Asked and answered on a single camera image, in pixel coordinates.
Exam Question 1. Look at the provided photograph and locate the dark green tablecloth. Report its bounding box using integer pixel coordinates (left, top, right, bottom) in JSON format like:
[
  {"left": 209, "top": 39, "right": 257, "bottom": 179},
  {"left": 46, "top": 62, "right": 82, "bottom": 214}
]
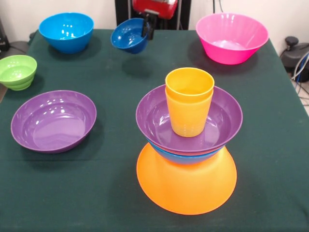
[{"left": 0, "top": 29, "right": 309, "bottom": 232}]

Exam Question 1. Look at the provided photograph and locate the small dark blue bowl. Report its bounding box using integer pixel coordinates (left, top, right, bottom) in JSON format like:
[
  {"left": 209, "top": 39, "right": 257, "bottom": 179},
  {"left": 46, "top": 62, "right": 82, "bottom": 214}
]
[{"left": 110, "top": 18, "right": 149, "bottom": 55}]

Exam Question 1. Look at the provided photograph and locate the purple shallow bowl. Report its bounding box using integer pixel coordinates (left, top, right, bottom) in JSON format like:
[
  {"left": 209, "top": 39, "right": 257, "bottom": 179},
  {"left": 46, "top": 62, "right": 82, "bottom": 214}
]
[
  {"left": 135, "top": 84, "right": 244, "bottom": 153},
  {"left": 10, "top": 90, "right": 98, "bottom": 154}
]

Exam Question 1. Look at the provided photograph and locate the orange cup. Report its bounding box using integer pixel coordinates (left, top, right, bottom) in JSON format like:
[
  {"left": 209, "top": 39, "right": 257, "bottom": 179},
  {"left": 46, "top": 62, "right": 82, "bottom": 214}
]
[{"left": 165, "top": 67, "right": 215, "bottom": 97}]

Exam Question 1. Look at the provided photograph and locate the small green bowl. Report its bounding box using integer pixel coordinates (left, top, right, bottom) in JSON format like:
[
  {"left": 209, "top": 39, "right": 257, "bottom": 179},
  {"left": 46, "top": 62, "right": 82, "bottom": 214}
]
[{"left": 0, "top": 55, "right": 38, "bottom": 91}]

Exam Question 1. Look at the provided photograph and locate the light blue bowl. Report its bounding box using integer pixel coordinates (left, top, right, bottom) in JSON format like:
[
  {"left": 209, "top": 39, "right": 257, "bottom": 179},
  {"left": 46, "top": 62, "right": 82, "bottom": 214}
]
[
  {"left": 38, "top": 12, "right": 95, "bottom": 54},
  {"left": 147, "top": 139, "right": 227, "bottom": 165}
]

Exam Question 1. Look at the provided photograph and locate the large orange bowl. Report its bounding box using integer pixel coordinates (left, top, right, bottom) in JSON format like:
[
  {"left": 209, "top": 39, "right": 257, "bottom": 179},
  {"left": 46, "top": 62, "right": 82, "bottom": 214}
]
[{"left": 136, "top": 142, "right": 238, "bottom": 216}]

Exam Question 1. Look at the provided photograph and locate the large pink bowl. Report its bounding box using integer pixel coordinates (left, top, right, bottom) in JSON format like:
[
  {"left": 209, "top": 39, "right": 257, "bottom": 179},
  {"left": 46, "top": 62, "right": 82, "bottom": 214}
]
[{"left": 195, "top": 13, "right": 269, "bottom": 65}]

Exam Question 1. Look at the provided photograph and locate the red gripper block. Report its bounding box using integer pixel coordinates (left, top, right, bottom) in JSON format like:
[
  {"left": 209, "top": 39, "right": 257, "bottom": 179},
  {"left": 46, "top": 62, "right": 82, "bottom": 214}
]
[{"left": 131, "top": 0, "right": 179, "bottom": 41}]

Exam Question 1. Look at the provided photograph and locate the yellow cup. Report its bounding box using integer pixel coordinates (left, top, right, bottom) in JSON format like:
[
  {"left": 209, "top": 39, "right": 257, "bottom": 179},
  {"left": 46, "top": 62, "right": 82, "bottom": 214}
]
[{"left": 165, "top": 89, "right": 214, "bottom": 138}]

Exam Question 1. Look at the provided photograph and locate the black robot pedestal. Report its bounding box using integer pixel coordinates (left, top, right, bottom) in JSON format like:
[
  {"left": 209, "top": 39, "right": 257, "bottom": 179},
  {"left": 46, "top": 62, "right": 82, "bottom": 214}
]
[{"left": 115, "top": 0, "right": 192, "bottom": 30}]

